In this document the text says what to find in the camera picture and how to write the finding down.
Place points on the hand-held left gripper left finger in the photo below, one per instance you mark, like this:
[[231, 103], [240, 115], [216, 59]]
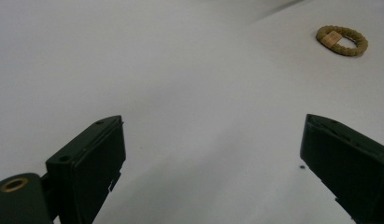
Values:
[[87, 168]]

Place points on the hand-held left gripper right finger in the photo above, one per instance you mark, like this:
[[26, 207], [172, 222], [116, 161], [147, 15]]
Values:
[[348, 161]]

